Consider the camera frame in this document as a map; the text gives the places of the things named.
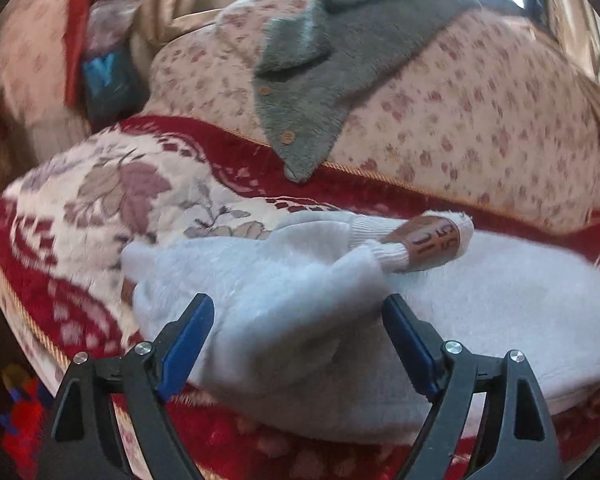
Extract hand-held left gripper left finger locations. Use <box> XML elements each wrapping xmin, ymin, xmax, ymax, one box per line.
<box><xmin>50</xmin><ymin>292</ymin><xmax>216</xmax><ymax>480</ymax></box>

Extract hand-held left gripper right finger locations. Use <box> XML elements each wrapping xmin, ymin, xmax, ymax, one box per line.
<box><xmin>381</xmin><ymin>293</ymin><xmax>564</xmax><ymax>480</ymax></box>

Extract light grey fleece pants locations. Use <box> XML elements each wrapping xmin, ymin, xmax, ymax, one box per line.
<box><xmin>121</xmin><ymin>210</ymin><xmax>600</xmax><ymax>443</ymax></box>

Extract red floral plush blanket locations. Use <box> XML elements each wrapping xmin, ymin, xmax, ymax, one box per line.
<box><xmin>0</xmin><ymin>115</ymin><xmax>600</xmax><ymax>480</ymax></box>

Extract red and blue toy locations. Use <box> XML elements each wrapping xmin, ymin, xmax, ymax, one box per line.
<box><xmin>0</xmin><ymin>364</ymin><xmax>57</xmax><ymax>463</ymax></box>

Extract floral sofa backrest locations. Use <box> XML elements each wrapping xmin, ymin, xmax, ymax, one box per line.
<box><xmin>147</xmin><ymin>0</ymin><xmax>600</xmax><ymax>233</ymax></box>

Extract blue cloth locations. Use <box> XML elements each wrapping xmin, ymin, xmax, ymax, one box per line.
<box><xmin>81</xmin><ymin>50</ymin><xmax>147</xmax><ymax>128</ymax></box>

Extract grey fleece buttoned jacket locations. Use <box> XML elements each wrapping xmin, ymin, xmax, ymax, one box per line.
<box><xmin>254</xmin><ymin>0</ymin><xmax>483</xmax><ymax>183</ymax></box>

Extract pink floral quilt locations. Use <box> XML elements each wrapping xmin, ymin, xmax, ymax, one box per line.
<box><xmin>0</xmin><ymin>0</ymin><xmax>148</xmax><ymax>161</ymax></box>

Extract red cloth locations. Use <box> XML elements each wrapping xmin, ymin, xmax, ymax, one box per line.
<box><xmin>64</xmin><ymin>0</ymin><xmax>98</xmax><ymax>107</ymax></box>

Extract beige curtain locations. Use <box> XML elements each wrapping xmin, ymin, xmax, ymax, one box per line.
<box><xmin>542</xmin><ymin>0</ymin><xmax>600</xmax><ymax>128</ymax></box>
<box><xmin>139</xmin><ymin>0</ymin><xmax>222</xmax><ymax>47</ymax></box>

